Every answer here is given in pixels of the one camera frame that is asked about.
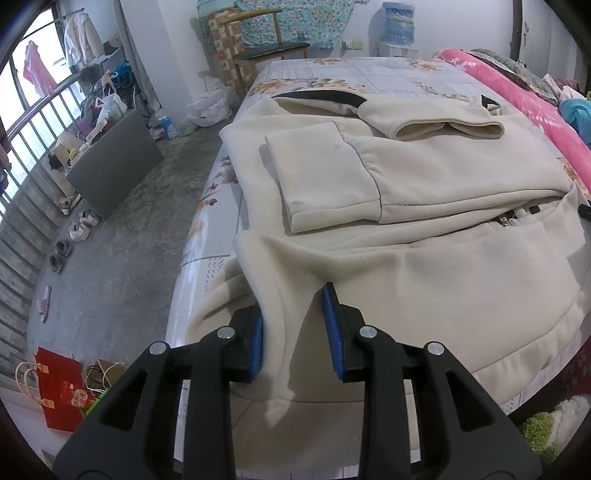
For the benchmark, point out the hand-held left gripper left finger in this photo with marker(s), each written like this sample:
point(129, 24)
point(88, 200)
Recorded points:
point(256, 346)

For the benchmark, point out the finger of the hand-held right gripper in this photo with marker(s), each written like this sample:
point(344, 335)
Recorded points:
point(585, 207)

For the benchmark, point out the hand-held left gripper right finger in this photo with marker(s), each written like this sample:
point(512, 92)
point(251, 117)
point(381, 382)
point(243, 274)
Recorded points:
point(332, 332)

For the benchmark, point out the cream zip jacket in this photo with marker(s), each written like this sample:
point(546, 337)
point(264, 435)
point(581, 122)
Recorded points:
point(415, 184)

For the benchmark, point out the blue cloth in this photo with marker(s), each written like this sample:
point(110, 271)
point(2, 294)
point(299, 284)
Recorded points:
point(577, 115)

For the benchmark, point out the pink floral blanket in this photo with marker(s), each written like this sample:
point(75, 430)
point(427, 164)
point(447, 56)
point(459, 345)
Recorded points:
point(531, 106)

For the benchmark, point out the floral crumpled cloth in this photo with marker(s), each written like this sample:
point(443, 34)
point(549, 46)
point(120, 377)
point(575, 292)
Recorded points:
point(561, 85)

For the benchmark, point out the grey blanket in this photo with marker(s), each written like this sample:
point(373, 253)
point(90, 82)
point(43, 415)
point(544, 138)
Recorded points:
point(517, 69)

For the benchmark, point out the brown paper bag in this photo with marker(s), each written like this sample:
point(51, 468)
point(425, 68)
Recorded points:
point(99, 376)

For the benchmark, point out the green paper bag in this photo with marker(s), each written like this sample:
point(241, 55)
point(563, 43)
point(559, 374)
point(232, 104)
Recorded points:
point(94, 406)

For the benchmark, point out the red gift bag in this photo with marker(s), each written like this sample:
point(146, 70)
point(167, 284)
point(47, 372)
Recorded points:
point(60, 387)

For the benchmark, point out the green white plush rug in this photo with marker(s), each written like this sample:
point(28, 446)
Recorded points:
point(545, 424)

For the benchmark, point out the blue white packet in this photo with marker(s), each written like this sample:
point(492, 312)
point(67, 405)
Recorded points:
point(168, 128)

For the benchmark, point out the beige sandals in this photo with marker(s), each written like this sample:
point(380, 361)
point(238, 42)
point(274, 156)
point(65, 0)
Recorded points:
point(69, 204)

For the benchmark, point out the white plastic bag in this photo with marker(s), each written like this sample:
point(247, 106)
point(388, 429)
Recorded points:
point(210, 108)

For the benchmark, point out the white water dispenser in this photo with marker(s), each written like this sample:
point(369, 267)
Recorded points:
point(397, 50)

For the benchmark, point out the bed with floral sheet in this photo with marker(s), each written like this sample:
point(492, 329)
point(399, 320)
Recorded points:
point(369, 74)

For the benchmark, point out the blue water bottle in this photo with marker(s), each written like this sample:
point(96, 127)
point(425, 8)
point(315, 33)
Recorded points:
point(399, 25)

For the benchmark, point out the white carrier bag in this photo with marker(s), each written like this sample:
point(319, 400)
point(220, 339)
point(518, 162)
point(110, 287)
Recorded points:
point(111, 108)

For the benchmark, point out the wooden chair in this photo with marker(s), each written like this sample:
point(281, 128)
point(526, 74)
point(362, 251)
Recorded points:
point(272, 50)

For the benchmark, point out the orange patterned cabinet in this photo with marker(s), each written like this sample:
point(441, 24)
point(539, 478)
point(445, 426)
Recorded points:
point(221, 50)

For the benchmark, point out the metal railing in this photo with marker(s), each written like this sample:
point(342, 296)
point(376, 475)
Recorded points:
point(41, 99)

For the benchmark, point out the teal basin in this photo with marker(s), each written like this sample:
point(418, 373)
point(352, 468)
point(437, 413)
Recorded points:
point(217, 7)

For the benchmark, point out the pink hanging garment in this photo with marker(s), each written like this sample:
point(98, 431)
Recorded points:
point(39, 69)

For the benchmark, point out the white hanging garment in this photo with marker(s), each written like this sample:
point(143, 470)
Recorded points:
point(83, 39)

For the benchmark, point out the white wall socket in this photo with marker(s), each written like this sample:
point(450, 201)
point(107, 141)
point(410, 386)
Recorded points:
point(353, 45)

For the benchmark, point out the teal patterned wall cloth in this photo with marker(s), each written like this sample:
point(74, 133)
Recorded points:
point(314, 23)

